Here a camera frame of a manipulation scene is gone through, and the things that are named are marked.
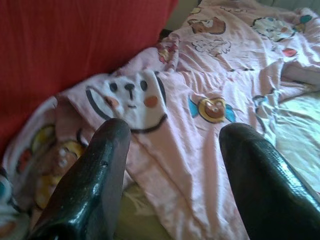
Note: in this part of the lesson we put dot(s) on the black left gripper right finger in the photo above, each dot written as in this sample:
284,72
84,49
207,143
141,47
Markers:
262,190

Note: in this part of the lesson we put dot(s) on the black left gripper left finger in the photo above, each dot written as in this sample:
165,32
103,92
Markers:
90,180

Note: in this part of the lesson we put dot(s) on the pink cartoon print blanket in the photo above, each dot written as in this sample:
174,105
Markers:
200,155

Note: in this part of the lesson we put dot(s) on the red sofa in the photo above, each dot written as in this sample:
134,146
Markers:
75,45

